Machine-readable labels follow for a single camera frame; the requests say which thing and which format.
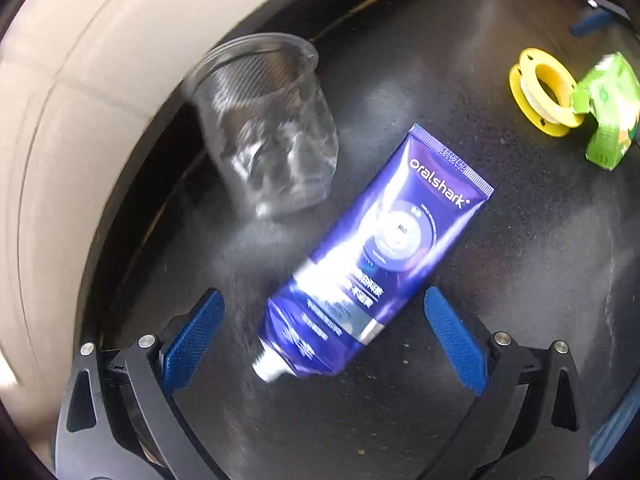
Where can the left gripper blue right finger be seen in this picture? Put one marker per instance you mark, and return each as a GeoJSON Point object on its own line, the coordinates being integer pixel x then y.
{"type": "Point", "coordinates": [458, 343]}

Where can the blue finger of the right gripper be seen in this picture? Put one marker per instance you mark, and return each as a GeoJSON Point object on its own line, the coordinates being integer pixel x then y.
{"type": "Point", "coordinates": [590, 22]}

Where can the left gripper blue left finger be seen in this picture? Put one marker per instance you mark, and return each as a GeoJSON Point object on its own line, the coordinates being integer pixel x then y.
{"type": "Point", "coordinates": [186, 338]}

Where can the yellow tape spool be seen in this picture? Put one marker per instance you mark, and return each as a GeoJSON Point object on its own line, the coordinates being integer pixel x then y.
{"type": "Point", "coordinates": [541, 87]}

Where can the blue toothpaste tube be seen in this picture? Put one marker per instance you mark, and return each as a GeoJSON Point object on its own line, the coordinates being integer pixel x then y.
{"type": "Point", "coordinates": [372, 262]}

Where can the clear plastic cup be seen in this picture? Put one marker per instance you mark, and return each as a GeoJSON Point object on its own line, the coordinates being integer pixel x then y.
{"type": "Point", "coordinates": [265, 122]}

